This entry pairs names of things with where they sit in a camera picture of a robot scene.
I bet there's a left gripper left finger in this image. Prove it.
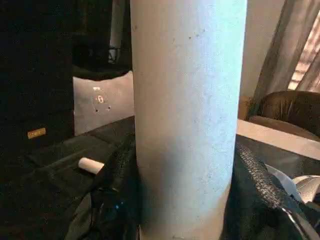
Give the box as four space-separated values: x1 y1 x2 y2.
67 139 141 240

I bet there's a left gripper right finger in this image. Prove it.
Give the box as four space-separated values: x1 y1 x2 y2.
223 142 320 240

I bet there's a white plastic table leg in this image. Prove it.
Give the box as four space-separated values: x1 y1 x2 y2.
78 157 105 175
129 0 248 240

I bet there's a white flat panel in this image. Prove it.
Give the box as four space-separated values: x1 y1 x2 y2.
236 119 320 161

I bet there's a grey printed cushion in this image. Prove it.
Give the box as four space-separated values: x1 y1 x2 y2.
72 70 136 136

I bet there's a small yellow label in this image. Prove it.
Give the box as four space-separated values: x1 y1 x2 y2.
27 127 47 140

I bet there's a brown leather armchair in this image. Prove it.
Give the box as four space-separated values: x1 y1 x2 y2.
249 90 320 141

